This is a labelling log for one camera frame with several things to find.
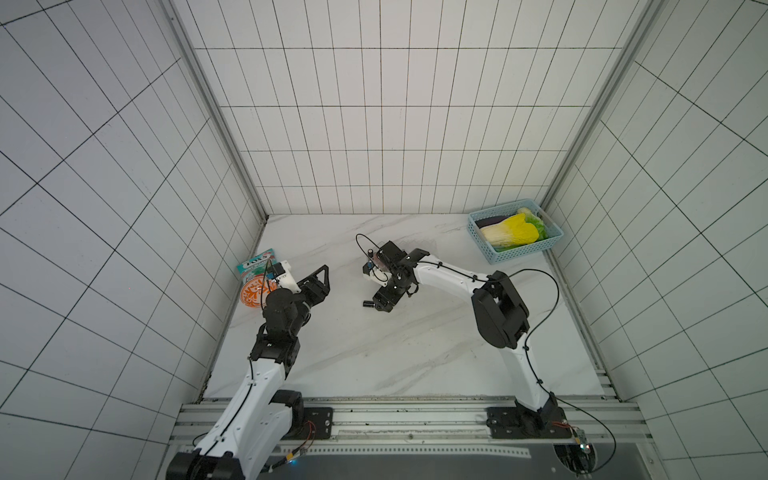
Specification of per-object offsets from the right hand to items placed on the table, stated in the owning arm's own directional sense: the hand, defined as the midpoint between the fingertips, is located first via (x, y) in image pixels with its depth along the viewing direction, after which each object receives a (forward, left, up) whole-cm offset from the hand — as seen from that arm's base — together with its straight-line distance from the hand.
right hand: (375, 300), depth 93 cm
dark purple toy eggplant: (+35, -40, +2) cm, 54 cm away
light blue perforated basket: (+41, -50, +4) cm, 65 cm away
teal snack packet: (+12, +43, 0) cm, 45 cm away
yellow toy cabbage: (+29, -51, +5) cm, 59 cm away
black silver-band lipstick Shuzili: (-1, +2, +1) cm, 3 cm away
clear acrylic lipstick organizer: (+4, -2, +16) cm, 16 cm away
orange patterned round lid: (0, +40, +2) cm, 41 cm away
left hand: (-1, +14, +16) cm, 22 cm away
